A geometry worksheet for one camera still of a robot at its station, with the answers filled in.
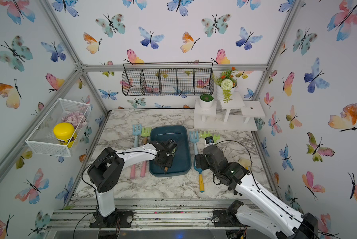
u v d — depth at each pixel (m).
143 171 0.89
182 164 0.95
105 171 0.49
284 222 0.40
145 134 1.07
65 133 0.63
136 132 1.10
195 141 1.04
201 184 0.84
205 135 1.07
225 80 0.83
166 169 0.89
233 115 1.18
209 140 0.66
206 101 0.95
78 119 0.70
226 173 0.52
